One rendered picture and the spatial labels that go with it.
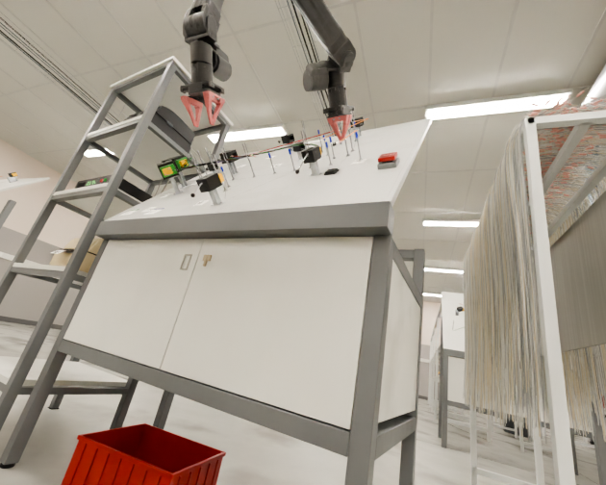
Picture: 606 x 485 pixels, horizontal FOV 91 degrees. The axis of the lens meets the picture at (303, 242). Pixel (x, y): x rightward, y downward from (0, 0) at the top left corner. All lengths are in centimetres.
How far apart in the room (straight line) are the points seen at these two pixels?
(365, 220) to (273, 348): 36
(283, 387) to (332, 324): 17
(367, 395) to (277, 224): 44
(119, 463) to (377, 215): 103
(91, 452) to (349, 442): 89
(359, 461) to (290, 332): 27
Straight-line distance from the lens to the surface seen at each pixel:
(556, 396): 103
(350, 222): 69
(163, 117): 192
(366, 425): 64
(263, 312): 76
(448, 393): 351
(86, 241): 152
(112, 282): 130
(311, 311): 70
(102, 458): 128
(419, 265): 126
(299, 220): 75
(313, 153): 101
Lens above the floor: 51
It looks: 21 degrees up
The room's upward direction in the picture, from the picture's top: 12 degrees clockwise
